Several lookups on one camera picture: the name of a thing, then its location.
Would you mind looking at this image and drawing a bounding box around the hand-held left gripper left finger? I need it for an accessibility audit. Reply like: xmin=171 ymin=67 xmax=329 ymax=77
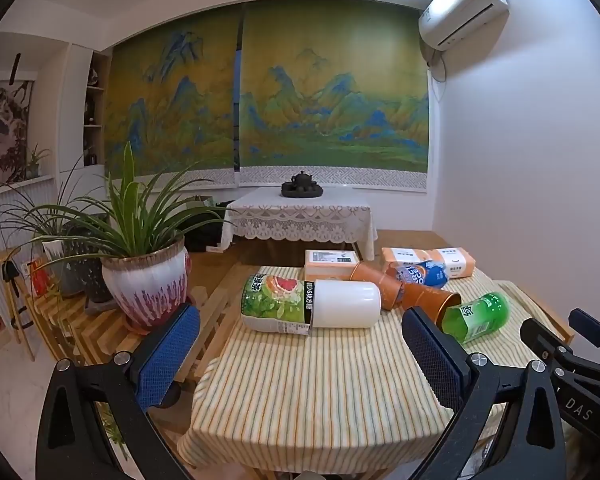
xmin=35 ymin=304 xmax=201 ymax=480

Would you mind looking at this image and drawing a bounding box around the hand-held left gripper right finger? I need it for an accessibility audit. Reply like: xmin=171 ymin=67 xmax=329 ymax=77
xmin=401 ymin=306 xmax=566 ymax=480

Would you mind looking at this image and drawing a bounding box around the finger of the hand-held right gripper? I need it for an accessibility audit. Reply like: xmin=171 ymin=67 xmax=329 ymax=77
xmin=520 ymin=317 xmax=572 ymax=362
xmin=568 ymin=308 xmax=600 ymax=347

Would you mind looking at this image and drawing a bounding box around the orange paper cup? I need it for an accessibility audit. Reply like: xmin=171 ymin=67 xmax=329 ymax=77
xmin=401 ymin=283 xmax=463 ymax=323
xmin=349 ymin=261 xmax=404 ymax=309

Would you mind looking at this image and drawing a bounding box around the small green drink bottle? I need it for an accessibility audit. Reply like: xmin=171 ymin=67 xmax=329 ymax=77
xmin=440 ymin=291 xmax=510 ymax=345

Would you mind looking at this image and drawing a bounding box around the wooden slatted plant rack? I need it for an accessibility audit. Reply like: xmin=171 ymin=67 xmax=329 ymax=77
xmin=24 ymin=284 xmax=243 ymax=391

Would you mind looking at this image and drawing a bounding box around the plant in purple-white ceramic pot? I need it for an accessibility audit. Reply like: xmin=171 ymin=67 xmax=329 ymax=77
xmin=10 ymin=140 xmax=237 ymax=336

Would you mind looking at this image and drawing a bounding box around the blue labelled drink bottle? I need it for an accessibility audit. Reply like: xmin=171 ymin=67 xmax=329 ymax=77
xmin=396 ymin=261 xmax=449 ymax=291

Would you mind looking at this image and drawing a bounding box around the long orange tissue pack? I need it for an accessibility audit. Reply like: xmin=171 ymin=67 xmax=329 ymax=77
xmin=381 ymin=247 xmax=476 ymax=277

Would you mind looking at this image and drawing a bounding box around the large green labelled drink bottle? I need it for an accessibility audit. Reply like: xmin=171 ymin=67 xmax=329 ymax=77
xmin=240 ymin=273 xmax=315 ymax=335

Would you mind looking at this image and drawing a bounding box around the plant in dark pot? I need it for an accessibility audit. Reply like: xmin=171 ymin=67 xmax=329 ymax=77
xmin=0 ymin=160 xmax=112 ymax=305

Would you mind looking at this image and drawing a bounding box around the striped tablecloth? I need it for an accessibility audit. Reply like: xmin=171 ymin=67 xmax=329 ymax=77
xmin=177 ymin=265 xmax=577 ymax=477

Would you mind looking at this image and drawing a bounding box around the black bag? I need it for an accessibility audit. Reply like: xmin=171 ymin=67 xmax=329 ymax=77
xmin=184 ymin=202 xmax=232 ymax=254

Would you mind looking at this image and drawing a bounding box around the wooden stool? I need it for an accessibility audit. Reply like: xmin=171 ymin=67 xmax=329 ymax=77
xmin=0 ymin=247 xmax=37 ymax=362

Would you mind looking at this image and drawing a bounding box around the white lace tablecloth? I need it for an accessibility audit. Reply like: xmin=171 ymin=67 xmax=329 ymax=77
xmin=221 ymin=187 xmax=379 ymax=252

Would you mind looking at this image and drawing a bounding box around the dark round tea tray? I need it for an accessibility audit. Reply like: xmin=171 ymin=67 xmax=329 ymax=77
xmin=281 ymin=182 xmax=324 ymax=199

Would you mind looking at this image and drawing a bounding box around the small potted plant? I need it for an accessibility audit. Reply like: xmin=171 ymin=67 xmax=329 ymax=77
xmin=25 ymin=143 xmax=52 ymax=181

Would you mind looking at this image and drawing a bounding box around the narrow landscape painting blind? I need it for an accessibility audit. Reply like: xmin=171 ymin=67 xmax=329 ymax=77
xmin=103 ymin=12 xmax=242 ymax=192

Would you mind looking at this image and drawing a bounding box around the wide landscape painting blind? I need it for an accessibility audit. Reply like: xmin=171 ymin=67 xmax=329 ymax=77
xmin=237 ymin=2 xmax=430 ymax=194

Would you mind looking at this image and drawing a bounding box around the white air conditioner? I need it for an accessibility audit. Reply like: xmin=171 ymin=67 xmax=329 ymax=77
xmin=418 ymin=0 xmax=510 ymax=51

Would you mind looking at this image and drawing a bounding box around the wall shelf unit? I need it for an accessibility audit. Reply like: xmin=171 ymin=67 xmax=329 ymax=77
xmin=82 ymin=50 xmax=113 ymax=167

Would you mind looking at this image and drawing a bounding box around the ink painting wall scroll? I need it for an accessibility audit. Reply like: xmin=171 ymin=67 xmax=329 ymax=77
xmin=0 ymin=79 xmax=35 ymax=197

